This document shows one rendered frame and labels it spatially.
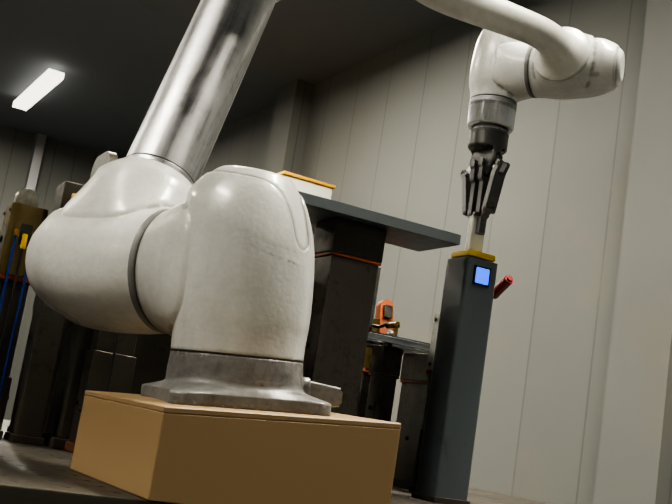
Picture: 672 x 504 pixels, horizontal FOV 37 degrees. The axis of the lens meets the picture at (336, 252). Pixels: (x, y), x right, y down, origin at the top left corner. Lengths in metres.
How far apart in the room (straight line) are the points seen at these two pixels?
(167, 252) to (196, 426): 0.23
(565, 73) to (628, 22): 2.90
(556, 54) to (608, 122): 2.80
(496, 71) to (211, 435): 1.12
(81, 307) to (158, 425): 0.30
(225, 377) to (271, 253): 0.14
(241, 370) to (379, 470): 0.18
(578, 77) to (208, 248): 0.95
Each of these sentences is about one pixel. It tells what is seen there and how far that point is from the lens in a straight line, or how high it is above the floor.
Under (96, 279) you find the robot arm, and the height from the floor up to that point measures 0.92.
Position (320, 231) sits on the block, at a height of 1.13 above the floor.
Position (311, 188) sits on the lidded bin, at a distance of 6.06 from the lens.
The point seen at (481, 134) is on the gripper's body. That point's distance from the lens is 1.93.
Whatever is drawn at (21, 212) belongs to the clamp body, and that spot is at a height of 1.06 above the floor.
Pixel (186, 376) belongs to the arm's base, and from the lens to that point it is 1.13.
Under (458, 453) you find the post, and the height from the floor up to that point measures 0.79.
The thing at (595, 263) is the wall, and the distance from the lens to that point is 4.46.
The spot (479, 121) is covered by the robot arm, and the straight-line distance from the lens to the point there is 1.93.
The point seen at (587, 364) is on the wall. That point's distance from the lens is 4.38.
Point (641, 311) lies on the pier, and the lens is 4.02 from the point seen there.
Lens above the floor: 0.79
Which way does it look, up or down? 10 degrees up
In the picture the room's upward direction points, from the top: 9 degrees clockwise
